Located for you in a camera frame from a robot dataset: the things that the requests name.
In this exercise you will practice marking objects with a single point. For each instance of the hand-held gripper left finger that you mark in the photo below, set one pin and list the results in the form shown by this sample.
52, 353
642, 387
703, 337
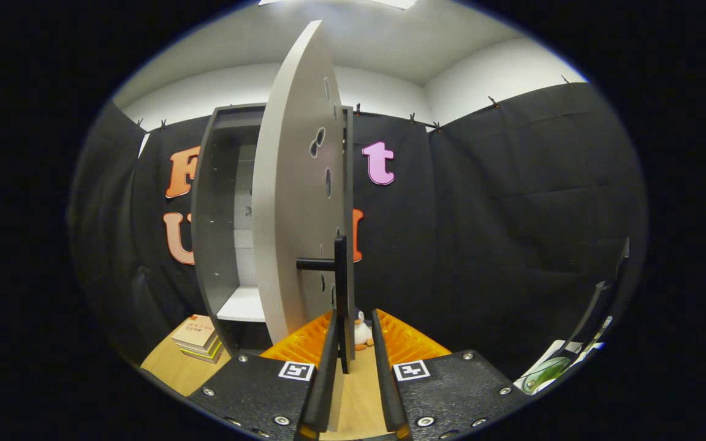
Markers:
323, 380

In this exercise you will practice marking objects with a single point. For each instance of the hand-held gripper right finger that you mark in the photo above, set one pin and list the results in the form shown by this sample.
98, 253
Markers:
385, 380

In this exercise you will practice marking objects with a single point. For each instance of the beige shoe cabinet door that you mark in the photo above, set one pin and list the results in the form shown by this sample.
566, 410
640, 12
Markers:
288, 184

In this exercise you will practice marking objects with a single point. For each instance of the grey shoe cabinet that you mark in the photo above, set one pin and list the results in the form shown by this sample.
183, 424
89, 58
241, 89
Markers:
212, 214

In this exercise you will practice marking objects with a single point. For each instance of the penguin plush toy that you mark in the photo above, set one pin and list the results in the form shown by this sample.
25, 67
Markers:
362, 334

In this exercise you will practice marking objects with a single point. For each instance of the stack of books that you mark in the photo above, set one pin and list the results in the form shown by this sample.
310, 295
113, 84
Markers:
197, 335

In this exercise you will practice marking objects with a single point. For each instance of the black backdrop cloth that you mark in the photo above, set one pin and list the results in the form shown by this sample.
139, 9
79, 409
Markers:
512, 214

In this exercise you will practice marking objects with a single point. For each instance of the black metal stand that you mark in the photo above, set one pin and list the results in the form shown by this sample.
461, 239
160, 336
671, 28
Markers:
598, 306

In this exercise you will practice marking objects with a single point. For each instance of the wide ceiling light panel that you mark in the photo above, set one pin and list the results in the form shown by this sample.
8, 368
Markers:
341, 2

